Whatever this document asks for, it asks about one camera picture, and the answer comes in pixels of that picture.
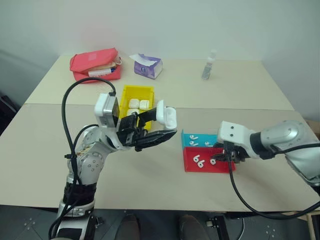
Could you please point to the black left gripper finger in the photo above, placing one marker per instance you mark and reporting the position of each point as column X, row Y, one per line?
column 148, row 115
column 156, row 138

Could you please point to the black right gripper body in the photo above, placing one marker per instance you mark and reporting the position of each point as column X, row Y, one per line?
column 235, row 153

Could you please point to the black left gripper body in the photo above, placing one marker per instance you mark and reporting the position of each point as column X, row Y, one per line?
column 127, row 131

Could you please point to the white earbud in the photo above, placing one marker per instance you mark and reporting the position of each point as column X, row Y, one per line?
column 201, row 163
column 213, row 161
column 196, row 158
column 208, row 143
column 193, row 143
column 193, row 137

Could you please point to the white earbud case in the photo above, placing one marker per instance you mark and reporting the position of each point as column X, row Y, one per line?
column 144, row 104
column 168, row 117
column 132, row 112
column 133, row 103

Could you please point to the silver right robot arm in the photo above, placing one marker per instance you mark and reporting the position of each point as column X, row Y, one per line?
column 287, row 140

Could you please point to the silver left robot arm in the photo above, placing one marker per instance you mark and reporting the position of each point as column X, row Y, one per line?
column 90, row 160

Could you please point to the closed white earbud case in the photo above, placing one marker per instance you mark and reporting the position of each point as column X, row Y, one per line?
column 144, row 104
column 132, row 112
column 133, row 103

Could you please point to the yellow plastic bin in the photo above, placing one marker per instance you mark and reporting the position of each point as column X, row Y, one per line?
column 130, row 93

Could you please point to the blue plastic tray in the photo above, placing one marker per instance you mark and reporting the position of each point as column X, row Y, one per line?
column 201, row 138

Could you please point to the red plastic tray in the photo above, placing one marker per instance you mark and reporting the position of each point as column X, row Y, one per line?
column 200, row 170

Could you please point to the purple tissue box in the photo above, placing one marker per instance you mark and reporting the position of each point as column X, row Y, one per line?
column 148, row 67

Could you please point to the white marker pen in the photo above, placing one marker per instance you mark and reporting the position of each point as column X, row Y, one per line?
column 100, row 72

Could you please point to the clear plastic bottle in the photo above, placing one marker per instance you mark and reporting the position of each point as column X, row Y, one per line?
column 207, row 68

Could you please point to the dark rounded brown shape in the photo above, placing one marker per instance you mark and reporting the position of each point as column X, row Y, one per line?
column 192, row 227

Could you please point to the red fabric pouch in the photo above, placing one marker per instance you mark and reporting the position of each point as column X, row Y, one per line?
column 92, row 58

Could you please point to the dark object beside table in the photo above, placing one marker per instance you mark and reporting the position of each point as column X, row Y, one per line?
column 7, row 112

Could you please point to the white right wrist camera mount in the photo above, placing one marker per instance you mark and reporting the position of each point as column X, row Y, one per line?
column 232, row 132

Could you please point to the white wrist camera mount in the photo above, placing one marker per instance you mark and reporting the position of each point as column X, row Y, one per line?
column 232, row 132
column 105, row 110

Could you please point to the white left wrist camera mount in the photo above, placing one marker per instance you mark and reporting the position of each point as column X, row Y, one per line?
column 105, row 110

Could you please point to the black table frame bracket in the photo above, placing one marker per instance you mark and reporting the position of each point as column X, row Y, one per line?
column 216, row 226

